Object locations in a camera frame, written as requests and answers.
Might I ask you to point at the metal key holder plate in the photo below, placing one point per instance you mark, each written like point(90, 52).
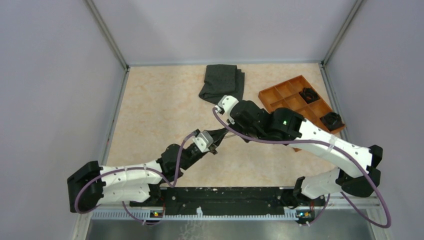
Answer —
point(220, 134)

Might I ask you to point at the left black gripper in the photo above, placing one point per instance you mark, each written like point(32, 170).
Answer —
point(212, 149)

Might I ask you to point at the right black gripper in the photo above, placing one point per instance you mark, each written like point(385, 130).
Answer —
point(235, 126)

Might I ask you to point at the orange compartment tray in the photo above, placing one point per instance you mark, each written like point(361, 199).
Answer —
point(286, 95)

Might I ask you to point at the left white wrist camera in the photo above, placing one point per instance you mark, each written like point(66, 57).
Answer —
point(203, 141)

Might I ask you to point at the dark grey folded cloth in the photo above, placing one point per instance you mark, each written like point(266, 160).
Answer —
point(221, 80)

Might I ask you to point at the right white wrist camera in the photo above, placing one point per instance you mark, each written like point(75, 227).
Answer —
point(225, 106)

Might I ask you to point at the black rolled belt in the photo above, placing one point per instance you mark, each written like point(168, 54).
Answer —
point(309, 95)

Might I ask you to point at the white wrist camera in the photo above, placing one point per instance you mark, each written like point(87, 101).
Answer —
point(225, 106)
point(203, 141)

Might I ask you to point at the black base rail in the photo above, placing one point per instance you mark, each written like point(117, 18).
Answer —
point(230, 201)

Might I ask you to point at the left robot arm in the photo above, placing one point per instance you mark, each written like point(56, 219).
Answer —
point(93, 184)

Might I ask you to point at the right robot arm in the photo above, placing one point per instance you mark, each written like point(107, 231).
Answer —
point(355, 171)

